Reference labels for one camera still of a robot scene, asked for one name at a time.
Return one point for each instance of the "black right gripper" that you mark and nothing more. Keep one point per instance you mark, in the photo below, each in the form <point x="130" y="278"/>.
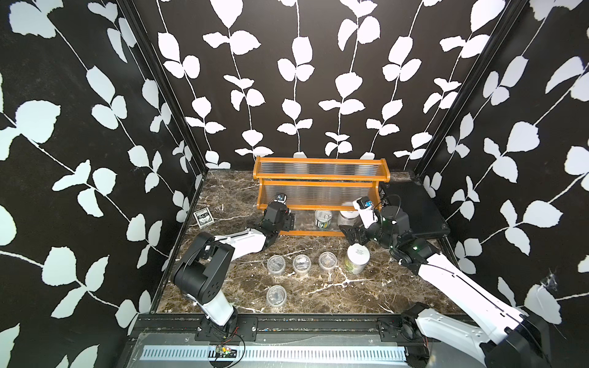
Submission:
<point x="361" y="231"/>

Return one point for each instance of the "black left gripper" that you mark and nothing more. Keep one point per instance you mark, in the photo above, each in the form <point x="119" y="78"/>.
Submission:
<point x="288" y="221"/>

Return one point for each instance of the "white green label jar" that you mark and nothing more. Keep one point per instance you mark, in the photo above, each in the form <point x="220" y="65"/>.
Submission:
<point x="357" y="257"/>

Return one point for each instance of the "white text label jar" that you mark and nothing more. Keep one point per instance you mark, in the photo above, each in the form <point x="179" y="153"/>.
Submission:
<point x="348" y="217"/>

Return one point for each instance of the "green vegetable tin can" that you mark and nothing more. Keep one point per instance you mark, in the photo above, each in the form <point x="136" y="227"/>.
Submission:
<point x="323" y="219"/>

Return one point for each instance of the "clear jar purple seeds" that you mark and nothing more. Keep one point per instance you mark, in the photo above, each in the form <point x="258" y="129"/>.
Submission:
<point x="276" y="265"/>

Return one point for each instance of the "clear jar yellow label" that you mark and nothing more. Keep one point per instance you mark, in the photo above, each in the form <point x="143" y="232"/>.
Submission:
<point x="302" y="265"/>

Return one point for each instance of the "small clear seed jar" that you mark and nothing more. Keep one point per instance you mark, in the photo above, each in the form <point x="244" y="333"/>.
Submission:
<point x="276" y="296"/>

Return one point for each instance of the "red tomato seed jar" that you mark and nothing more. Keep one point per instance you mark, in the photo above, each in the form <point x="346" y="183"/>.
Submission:
<point x="281" y="197"/>

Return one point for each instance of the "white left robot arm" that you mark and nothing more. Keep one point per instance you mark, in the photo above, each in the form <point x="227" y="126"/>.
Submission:
<point x="201" y="271"/>

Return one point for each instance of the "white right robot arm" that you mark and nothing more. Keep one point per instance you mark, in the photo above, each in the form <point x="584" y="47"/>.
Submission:
<point x="501" y="335"/>

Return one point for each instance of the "orange three-tier shelf rack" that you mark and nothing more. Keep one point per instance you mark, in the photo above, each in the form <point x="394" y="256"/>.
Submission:
<point x="318" y="184"/>

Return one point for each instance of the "black flat case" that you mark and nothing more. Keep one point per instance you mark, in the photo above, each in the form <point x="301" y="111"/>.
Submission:
<point x="411" y="199"/>

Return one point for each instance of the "small green circuit board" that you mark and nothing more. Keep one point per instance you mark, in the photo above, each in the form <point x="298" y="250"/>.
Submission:
<point x="224" y="353"/>

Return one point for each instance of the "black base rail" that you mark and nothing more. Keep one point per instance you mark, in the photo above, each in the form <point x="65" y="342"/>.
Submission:
<point x="250" y="327"/>

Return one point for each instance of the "white slotted cable duct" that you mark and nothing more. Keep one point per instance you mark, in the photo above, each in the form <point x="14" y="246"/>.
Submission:
<point x="288" y="354"/>

